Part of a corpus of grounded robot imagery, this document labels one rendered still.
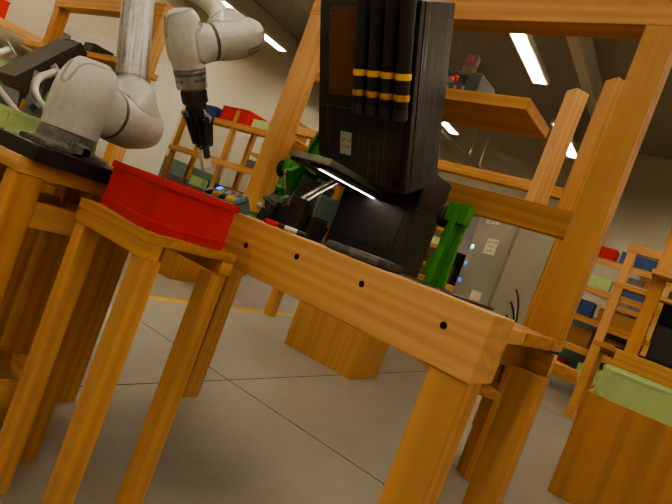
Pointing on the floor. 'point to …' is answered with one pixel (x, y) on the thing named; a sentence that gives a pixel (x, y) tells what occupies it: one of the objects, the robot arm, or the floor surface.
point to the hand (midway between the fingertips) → (205, 157)
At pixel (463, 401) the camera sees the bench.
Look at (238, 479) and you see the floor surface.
